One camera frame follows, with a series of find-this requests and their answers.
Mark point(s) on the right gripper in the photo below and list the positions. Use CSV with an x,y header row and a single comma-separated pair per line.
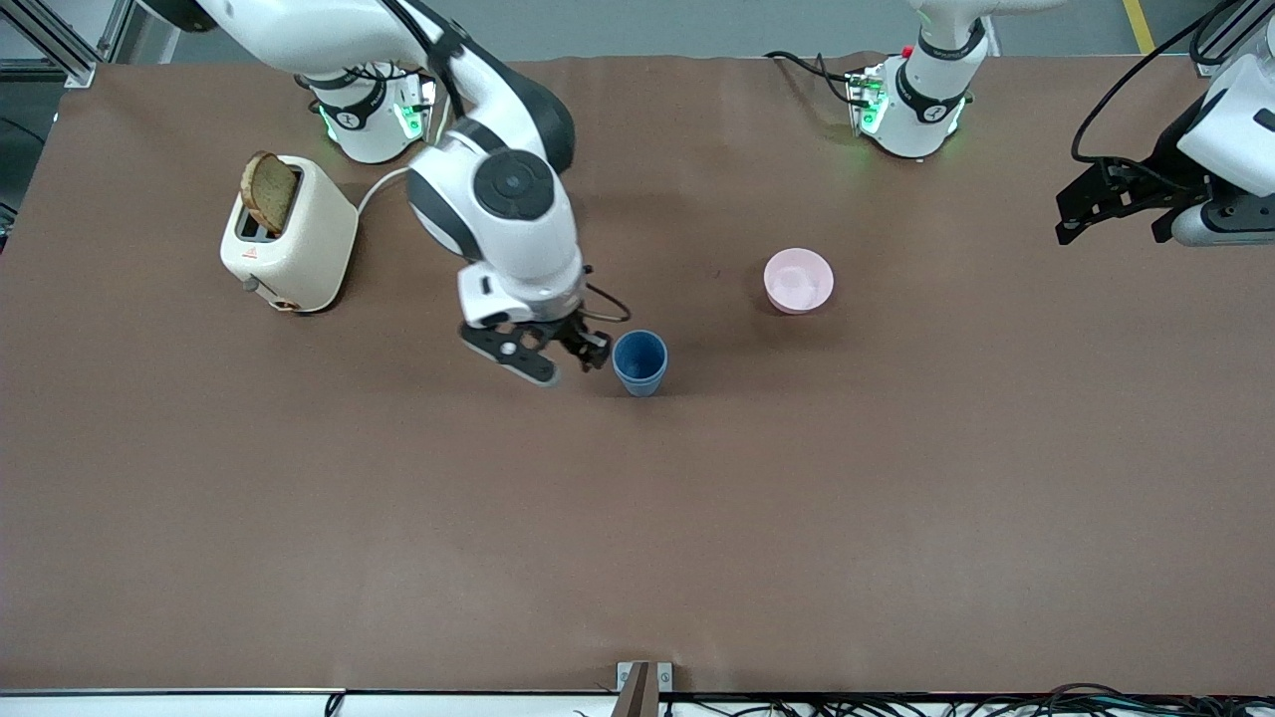
x,y
569,334

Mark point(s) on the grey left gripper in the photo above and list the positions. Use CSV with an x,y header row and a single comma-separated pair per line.
x,y
1167,157

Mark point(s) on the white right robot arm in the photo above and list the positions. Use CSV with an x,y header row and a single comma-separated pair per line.
x,y
508,184

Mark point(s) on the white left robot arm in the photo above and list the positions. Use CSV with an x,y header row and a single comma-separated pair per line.
x,y
921,100

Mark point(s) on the cream white toaster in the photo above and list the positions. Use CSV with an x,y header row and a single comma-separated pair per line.
x,y
309,249

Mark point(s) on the pink bowl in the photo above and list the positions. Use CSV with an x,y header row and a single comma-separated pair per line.
x,y
799,282

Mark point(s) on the brown bread slice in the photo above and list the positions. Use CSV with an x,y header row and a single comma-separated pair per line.
x,y
269,194

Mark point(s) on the aluminium frame profile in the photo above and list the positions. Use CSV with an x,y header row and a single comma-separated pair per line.
x,y
1217,45
60,45

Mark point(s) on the metal bracket with post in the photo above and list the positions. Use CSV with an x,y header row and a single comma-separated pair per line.
x,y
644,679

